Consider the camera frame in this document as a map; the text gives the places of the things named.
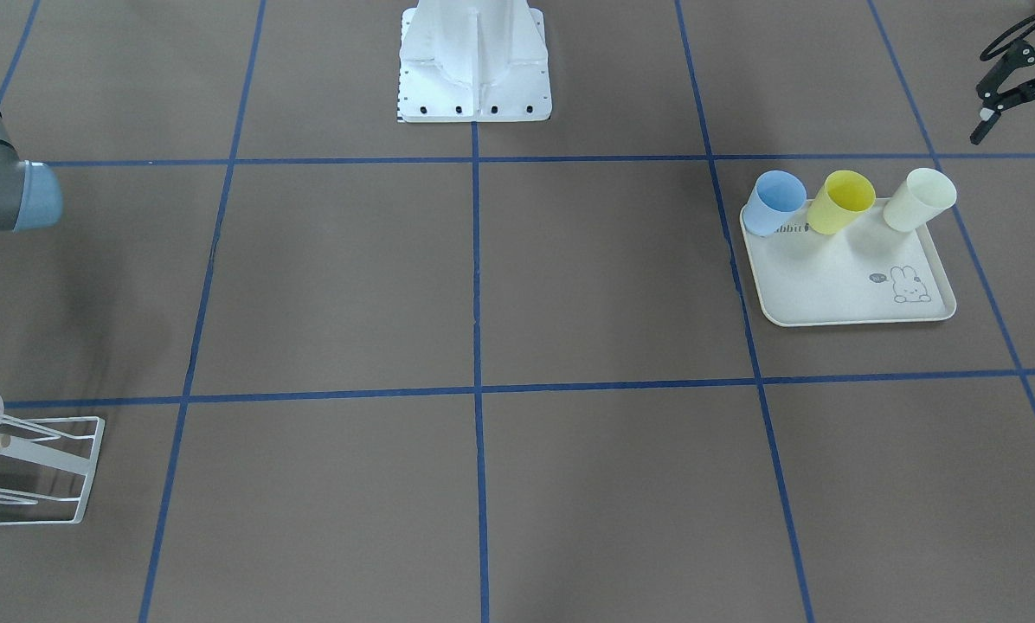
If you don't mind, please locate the cream bunny serving tray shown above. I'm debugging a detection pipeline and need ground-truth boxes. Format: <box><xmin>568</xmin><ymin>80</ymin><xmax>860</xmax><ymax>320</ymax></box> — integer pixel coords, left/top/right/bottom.
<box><xmin>742</xmin><ymin>200</ymin><xmax>958</xmax><ymax>328</ymax></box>

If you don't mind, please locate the cream plastic cup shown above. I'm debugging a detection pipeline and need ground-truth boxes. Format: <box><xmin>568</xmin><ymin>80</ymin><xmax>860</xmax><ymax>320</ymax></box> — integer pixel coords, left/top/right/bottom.
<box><xmin>883</xmin><ymin>167</ymin><xmax>958</xmax><ymax>233</ymax></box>

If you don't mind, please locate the yellow plastic cup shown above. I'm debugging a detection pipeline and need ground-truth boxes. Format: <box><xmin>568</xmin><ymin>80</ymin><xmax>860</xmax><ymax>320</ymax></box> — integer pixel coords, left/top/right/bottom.
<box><xmin>807</xmin><ymin>170</ymin><xmax>877</xmax><ymax>235</ymax></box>

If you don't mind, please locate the white wire cup rack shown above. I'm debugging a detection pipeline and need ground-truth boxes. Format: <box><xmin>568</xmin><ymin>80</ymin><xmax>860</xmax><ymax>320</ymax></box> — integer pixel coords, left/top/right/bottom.
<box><xmin>0</xmin><ymin>414</ymin><xmax>106</xmax><ymax>527</ymax></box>

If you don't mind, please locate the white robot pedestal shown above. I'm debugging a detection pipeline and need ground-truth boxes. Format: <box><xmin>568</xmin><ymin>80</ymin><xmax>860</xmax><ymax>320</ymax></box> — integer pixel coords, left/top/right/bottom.
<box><xmin>396</xmin><ymin>1</ymin><xmax>553</xmax><ymax>123</ymax></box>

